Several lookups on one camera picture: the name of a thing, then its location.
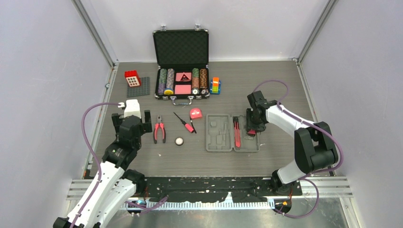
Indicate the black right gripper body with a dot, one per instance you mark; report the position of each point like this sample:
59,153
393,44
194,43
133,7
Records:
253,123

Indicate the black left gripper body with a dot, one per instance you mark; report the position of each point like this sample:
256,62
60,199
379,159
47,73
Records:
138,143

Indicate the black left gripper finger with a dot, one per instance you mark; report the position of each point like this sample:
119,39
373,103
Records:
116,120
147,123

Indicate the red black bit holder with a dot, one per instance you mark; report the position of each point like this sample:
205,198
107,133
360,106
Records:
251,133

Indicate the red black utility knife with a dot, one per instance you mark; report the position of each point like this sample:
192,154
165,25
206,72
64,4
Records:
236,132

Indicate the grey plastic tool case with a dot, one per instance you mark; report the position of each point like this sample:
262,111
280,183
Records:
220,134

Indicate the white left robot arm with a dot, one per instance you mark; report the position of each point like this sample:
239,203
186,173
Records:
115,182

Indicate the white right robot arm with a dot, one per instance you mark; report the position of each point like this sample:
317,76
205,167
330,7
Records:
314,148

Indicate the red black pliers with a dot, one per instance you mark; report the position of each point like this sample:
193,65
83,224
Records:
159,126

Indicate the black electrical tape roll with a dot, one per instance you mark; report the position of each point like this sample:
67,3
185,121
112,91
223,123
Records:
179,141

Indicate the dark grey brick baseplate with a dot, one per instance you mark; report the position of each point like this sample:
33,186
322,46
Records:
142,90

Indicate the blue orange chip row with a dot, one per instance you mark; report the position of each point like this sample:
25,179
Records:
169,82

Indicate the red toy brick door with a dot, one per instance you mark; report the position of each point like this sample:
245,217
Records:
132,78

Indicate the red card deck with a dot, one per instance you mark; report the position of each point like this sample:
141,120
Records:
182,89

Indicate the red tape measure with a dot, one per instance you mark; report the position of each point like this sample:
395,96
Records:
195,113

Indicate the colourful toy brick stack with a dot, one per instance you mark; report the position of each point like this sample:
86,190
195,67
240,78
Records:
215,86

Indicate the purple green chip row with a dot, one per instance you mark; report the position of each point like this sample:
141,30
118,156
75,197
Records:
162,81

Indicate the red triangle dealer button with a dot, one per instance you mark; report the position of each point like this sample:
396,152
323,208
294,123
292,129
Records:
183,77

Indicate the black poker chip case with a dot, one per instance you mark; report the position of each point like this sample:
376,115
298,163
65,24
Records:
182,50

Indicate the brown black chip row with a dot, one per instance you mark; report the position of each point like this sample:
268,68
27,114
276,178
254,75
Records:
203,81

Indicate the green red chip row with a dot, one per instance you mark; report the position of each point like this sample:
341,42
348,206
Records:
195,81

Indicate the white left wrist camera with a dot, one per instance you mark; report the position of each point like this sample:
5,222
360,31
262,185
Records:
130,107

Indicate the red handled screwdriver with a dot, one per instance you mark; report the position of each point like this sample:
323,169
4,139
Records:
186,125

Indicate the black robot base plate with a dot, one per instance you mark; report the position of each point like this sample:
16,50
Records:
212,189

